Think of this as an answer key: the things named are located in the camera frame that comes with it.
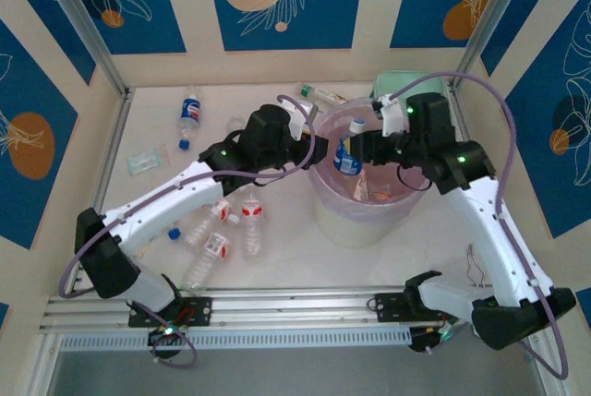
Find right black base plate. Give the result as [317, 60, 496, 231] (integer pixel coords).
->
[368, 292, 458, 323]

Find left aluminium side rail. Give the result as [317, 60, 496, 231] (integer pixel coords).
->
[90, 89, 135, 294]

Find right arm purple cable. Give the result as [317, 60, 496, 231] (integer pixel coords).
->
[387, 70, 572, 381]

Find cream waste bin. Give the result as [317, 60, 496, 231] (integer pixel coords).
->
[308, 95, 430, 249]

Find small printed wrapper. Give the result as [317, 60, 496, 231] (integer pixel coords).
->
[351, 169, 370, 202]

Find aluminium side rail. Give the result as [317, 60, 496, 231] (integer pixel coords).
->
[90, 89, 135, 294]
[446, 82, 468, 138]

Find red white label bottle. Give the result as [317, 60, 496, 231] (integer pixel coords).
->
[181, 231, 232, 291]
[184, 198, 241, 247]

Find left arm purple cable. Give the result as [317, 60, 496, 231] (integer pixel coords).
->
[59, 93, 320, 367]

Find right thin black cable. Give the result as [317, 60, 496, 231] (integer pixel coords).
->
[395, 165, 434, 193]

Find small bottle green label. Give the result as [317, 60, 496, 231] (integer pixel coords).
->
[296, 82, 325, 100]

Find bent metal wire hooks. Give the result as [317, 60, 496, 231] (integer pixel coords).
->
[464, 243, 488, 287]

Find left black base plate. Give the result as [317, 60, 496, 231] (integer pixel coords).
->
[127, 296, 213, 329]

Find blue label bottle white cap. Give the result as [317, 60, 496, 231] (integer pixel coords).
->
[334, 117, 367, 176]

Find slotted grey cable duct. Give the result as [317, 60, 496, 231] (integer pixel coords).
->
[57, 325, 413, 354]

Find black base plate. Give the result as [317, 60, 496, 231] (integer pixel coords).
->
[368, 292, 458, 323]
[127, 296, 213, 329]

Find left black controller board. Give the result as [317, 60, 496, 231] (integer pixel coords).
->
[146, 321, 187, 347]

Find blue red cola bottle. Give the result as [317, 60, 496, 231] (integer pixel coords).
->
[176, 85, 205, 151]

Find bin with purple plastic liner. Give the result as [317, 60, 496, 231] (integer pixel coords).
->
[308, 95, 430, 220]

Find red leaf label bottle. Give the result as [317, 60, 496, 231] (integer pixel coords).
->
[240, 192, 268, 259]

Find teal clear flat packet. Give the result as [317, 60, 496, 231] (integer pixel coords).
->
[127, 146, 172, 176]

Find black controller board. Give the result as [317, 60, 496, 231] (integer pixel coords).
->
[146, 321, 187, 347]
[408, 324, 463, 354]

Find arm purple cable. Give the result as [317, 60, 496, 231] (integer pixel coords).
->
[59, 93, 320, 367]
[387, 70, 572, 381]

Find right aluminium side rail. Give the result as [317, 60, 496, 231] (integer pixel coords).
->
[446, 82, 468, 138]

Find right black controller board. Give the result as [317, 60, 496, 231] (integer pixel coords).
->
[408, 324, 463, 354]

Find aluminium mounting rail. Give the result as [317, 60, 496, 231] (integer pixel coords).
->
[39, 283, 549, 333]

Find left aluminium frame post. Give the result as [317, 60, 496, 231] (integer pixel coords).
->
[31, 0, 133, 98]

